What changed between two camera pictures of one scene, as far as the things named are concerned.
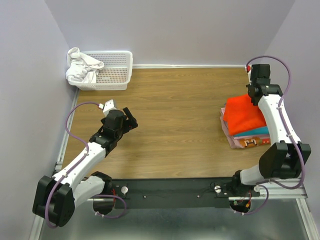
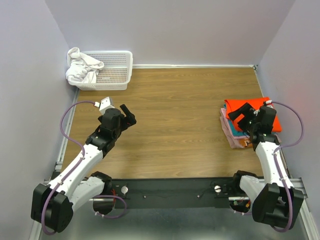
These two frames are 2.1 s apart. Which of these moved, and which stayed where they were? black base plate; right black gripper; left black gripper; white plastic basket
Moved: right black gripper
Stayed: left black gripper; white plastic basket; black base plate
